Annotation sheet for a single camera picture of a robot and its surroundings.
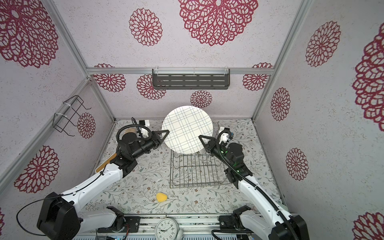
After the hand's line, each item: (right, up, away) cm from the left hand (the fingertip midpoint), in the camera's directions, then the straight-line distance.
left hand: (169, 133), depth 73 cm
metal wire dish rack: (+15, -22, +19) cm, 33 cm away
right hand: (+14, -1, -5) cm, 15 cm away
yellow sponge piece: (-6, -35, +8) cm, 36 cm away
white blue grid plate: (+8, +5, 0) cm, 9 cm away
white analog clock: (-1, -44, -4) cm, 44 cm away
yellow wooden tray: (-43, -20, +16) cm, 50 cm away
